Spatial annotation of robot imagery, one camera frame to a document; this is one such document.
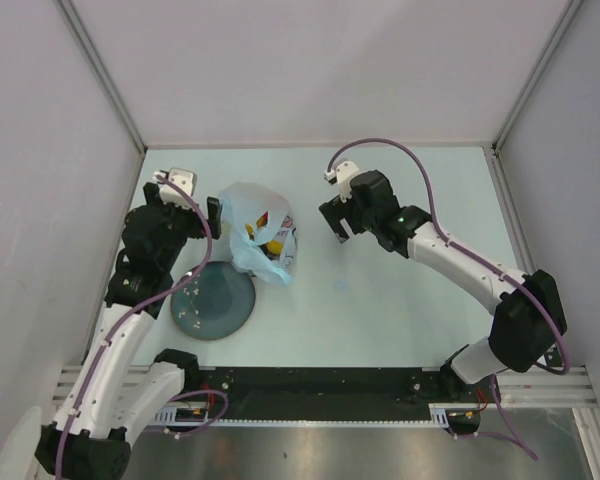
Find light blue plastic bag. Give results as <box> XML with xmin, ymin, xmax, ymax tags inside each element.
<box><xmin>219</xmin><ymin>182</ymin><xmax>297</xmax><ymax>286</ymax></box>

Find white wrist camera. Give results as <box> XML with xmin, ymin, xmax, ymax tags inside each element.
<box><xmin>324</xmin><ymin>159</ymin><xmax>361</xmax><ymax>202</ymax></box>
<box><xmin>152</xmin><ymin>168</ymin><xmax>198</xmax><ymax>210</ymax></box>

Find purple cable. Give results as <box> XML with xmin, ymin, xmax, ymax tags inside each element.
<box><xmin>54</xmin><ymin>179</ymin><xmax>230</xmax><ymax>476</ymax></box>
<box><xmin>327</xmin><ymin>137</ymin><xmax>574</xmax><ymax>461</ymax></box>

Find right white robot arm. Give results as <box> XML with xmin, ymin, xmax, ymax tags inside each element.
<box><xmin>319</xmin><ymin>161</ymin><xmax>567</xmax><ymax>401</ymax></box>

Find dark blue ceramic plate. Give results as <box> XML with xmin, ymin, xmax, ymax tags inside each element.
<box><xmin>170</xmin><ymin>261</ymin><xmax>256</xmax><ymax>341</ymax></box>

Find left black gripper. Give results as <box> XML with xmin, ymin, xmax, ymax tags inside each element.
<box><xmin>144</xmin><ymin>183</ymin><xmax>220</xmax><ymax>270</ymax></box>

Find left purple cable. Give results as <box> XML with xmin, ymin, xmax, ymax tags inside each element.
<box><xmin>54</xmin><ymin>179</ymin><xmax>230</xmax><ymax>476</ymax></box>

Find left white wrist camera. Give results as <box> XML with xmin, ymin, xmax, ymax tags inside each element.
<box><xmin>152</xmin><ymin>168</ymin><xmax>198</xmax><ymax>210</ymax></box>

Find aluminium frame rail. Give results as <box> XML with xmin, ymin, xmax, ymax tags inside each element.
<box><xmin>497</xmin><ymin>367</ymin><xmax>597</xmax><ymax>409</ymax></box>

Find white slotted cable duct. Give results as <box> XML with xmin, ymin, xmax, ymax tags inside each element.
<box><xmin>150</xmin><ymin>402</ymin><xmax>209</xmax><ymax>426</ymax></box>

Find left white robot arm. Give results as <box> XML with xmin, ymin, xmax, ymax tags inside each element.
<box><xmin>35</xmin><ymin>174</ymin><xmax>228</xmax><ymax>479</ymax></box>

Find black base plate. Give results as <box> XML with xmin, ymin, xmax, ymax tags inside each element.
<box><xmin>182</xmin><ymin>367</ymin><xmax>494</xmax><ymax>422</ymax></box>

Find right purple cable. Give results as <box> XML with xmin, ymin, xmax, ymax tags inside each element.
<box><xmin>327</xmin><ymin>137</ymin><xmax>574</xmax><ymax>461</ymax></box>

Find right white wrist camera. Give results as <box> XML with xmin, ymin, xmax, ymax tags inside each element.
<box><xmin>324</xmin><ymin>159</ymin><xmax>361</xmax><ymax>202</ymax></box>

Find yellow fake lemon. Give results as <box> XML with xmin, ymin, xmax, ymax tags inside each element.
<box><xmin>262</xmin><ymin>240</ymin><xmax>284</xmax><ymax>256</ymax></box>

